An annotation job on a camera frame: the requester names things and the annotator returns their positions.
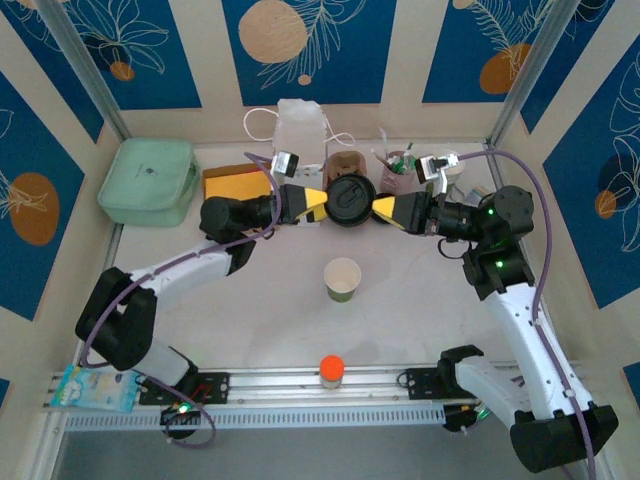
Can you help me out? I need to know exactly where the brown pulp cup carrier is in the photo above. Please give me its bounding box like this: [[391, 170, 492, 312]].
[[324, 152, 371, 186]]

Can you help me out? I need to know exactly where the yellow napkin stack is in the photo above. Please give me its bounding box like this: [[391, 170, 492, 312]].
[[205, 169, 271, 201]]

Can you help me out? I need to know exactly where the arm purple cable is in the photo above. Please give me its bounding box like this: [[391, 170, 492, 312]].
[[457, 149, 599, 480], [79, 152, 281, 449]]

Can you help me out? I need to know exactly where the blue wet wipes packet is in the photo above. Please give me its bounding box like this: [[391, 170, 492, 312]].
[[49, 364, 141, 414]]

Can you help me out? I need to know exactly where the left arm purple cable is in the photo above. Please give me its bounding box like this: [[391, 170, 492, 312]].
[[79, 152, 281, 449]]

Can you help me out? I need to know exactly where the aluminium frame post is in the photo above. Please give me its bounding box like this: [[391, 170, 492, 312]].
[[487, 0, 584, 151], [37, 0, 134, 144]]

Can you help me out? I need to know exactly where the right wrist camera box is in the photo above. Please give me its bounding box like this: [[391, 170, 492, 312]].
[[414, 152, 461, 186]]

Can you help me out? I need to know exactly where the pink holder cup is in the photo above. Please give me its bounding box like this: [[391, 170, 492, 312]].
[[380, 149, 419, 196]]

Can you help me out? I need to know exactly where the mint green zip pouch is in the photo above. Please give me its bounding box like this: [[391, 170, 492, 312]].
[[97, 138, 203, 227]]

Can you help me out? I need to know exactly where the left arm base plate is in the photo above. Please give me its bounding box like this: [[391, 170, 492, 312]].
[[138, 370, 232, 406]]

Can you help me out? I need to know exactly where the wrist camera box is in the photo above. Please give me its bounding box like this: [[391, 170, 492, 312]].
[[414, 152, 461, 186], [271, 149, 301, 179]]

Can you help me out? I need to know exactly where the black controller board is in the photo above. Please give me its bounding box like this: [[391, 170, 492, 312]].
[[159, 402, 204, 426], [442, 403, 494, 434]]

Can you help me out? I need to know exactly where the white paper bag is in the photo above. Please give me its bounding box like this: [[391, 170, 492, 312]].
[[243, 98, 357, 184]]

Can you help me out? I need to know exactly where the sachet packet bundle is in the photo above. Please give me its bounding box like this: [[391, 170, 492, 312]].
[[464, 183, 494, 206]]

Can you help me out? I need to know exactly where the brown cardboard napkin box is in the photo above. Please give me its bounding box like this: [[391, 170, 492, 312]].
[[201, 162, 274, 201]]

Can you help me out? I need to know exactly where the paper cup stack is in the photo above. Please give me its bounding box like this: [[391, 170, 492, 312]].
[[433, 148, 469, 199]]

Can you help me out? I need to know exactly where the grey slotted cable duct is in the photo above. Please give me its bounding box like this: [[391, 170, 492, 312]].
[[64, 404, 446, 432]]

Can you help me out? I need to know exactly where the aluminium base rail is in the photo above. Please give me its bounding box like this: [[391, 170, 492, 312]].
[[42, 359, 594, 409]]

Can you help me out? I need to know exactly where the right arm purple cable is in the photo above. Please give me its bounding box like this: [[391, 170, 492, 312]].
[[457, 149, 599, 480]]

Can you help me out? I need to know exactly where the green paper cup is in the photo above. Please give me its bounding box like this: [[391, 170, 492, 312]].
[[323, 257, 362, 304]]

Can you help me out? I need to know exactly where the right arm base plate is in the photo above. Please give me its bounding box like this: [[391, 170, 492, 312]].
[[402, 367, 481, 401]]

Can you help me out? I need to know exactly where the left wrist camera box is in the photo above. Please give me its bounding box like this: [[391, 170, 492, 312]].
[[271, 149, 301, 179]]

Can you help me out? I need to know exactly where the orange capped jar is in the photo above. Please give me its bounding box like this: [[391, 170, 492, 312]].
[[318, 354, 346, 390]]

